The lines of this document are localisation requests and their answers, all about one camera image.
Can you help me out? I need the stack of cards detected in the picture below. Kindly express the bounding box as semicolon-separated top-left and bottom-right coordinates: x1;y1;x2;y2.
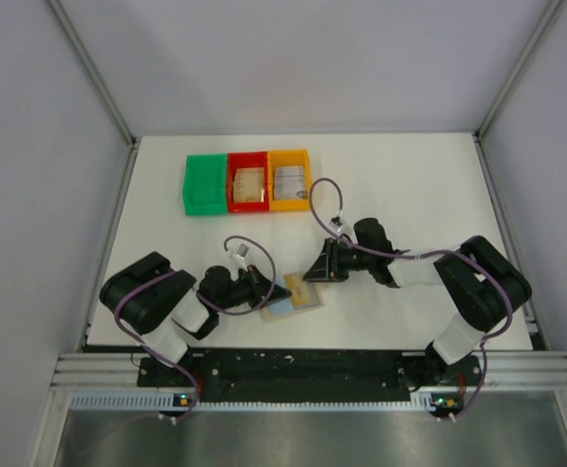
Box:
273;165;307;200

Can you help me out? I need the red plastic bin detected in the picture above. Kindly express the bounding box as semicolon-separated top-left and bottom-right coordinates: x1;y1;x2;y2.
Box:
226;151;269;213

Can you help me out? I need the right aluminium corner post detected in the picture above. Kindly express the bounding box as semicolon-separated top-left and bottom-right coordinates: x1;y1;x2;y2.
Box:
474;0;567;142

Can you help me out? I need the aluminium corner post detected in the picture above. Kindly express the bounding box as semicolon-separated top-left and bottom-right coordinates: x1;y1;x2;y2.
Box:
474;0;567;142
43;0;137;147

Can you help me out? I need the green plastic bin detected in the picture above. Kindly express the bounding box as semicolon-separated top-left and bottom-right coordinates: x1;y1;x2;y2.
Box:
182;154;228;216

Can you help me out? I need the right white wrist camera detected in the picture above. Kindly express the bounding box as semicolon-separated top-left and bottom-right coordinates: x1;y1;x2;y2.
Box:
329;216;353;236

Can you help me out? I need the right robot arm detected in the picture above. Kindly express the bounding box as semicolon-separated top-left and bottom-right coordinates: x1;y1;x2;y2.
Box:
303;218;532;368

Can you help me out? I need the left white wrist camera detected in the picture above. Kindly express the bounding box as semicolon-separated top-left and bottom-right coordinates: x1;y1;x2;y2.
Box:
230;243;250;270

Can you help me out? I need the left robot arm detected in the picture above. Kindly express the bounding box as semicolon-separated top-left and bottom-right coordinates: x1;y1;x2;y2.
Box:
99;252;292;363

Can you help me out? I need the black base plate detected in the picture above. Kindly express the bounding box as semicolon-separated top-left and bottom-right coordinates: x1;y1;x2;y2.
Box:
137;347;481;404

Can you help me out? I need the beige card holders stack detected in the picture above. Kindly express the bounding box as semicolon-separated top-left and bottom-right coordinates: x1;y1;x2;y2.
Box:
231;167;265;203

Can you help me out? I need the white slotted cable duct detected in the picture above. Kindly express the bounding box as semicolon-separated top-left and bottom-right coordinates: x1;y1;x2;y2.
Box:
70;391;439;413

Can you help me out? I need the yellow plastic bin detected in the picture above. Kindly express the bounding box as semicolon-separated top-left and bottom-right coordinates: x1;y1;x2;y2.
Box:
267;149;312;212

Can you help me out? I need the left aluminium corner post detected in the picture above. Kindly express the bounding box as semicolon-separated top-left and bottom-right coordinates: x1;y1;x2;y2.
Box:
43;0;137;147

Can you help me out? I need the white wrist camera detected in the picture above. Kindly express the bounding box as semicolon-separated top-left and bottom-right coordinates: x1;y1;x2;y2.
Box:
329;216;353;236
230;243;250;270

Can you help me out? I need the beige card holder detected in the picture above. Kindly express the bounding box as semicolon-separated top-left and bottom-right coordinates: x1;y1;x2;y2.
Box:
261;285;324;321

